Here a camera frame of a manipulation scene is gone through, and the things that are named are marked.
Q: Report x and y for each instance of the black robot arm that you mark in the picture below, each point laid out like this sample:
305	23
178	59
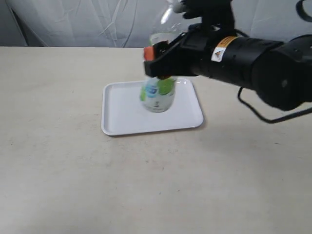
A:
279	72

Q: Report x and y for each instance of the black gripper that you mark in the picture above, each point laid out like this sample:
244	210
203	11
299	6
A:
182	56

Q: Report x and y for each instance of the white wrinkled backdrop cloth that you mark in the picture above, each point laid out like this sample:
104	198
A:
127	23

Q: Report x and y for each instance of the white rectangular plastic tray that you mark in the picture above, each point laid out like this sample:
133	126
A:
124	114

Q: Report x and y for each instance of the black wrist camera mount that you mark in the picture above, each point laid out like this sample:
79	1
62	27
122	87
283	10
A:
217	13

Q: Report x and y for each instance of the clear bottle green white label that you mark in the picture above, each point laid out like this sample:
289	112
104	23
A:
157	95

